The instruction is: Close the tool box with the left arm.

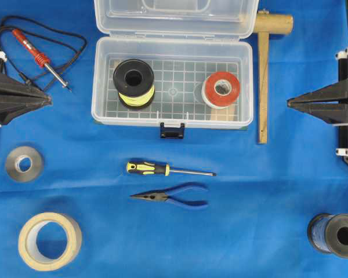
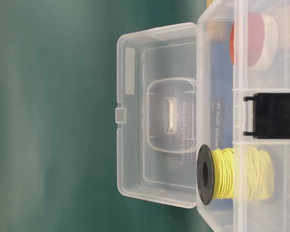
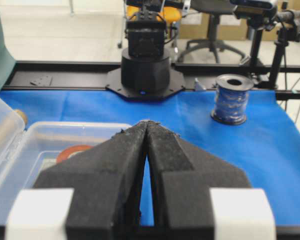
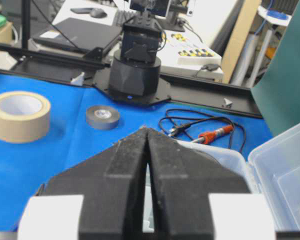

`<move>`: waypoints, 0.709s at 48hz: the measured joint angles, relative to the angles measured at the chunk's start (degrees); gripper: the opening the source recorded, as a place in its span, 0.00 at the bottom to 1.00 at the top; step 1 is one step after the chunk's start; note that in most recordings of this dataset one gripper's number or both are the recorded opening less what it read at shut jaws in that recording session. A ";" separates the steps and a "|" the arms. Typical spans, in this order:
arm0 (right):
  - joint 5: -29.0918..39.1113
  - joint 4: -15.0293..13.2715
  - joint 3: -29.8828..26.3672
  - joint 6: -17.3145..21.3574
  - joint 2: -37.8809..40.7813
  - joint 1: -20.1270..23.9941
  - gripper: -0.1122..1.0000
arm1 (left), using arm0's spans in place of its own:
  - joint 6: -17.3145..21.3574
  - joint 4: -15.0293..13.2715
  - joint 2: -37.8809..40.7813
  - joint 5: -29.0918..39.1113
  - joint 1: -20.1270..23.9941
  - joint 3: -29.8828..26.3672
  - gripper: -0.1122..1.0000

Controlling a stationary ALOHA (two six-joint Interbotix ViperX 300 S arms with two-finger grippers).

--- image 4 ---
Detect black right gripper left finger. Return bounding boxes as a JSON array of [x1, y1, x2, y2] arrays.
[[17, 128, 147, 240]]

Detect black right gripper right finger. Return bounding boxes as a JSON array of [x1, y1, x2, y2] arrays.
[[147, 129, 275, 240]]

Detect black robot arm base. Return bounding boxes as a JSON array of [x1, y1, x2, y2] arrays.
[[107, 0, 171, 102]]

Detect clear plastic tool box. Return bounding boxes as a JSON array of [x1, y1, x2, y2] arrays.
[[142, 117, 300, 232]]

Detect white box of yellow parts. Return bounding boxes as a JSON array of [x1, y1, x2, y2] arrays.
[[158, 30, 222, 66]]

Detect cardboard box with green item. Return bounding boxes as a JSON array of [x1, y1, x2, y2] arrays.
[[0, 14, 13, 45]]

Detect grey tape roll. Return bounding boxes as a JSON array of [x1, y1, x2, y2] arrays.
[[85, 105, 121, 130]]

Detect blue table cloth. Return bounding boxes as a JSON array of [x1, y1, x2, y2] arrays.
[[0, 72, 275, 232]]

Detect beige masking tape roll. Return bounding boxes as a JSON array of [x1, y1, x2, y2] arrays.
[[0, 91, 51, 144]]

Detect dark green board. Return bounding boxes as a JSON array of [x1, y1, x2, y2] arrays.
[[251, 1, 300, 136]]

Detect black laptop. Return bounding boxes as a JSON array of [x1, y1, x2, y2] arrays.
[[32, 17, 122, 53]]

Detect black computer mouse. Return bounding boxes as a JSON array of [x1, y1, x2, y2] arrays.
[[89, 8, 108, 19]]

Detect red soldering iron with cable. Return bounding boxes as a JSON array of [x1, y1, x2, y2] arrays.
[[158, 108, 247, 153]]

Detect black aluminium frame rail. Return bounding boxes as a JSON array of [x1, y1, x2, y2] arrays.
[[0, 43, 262, 119]]

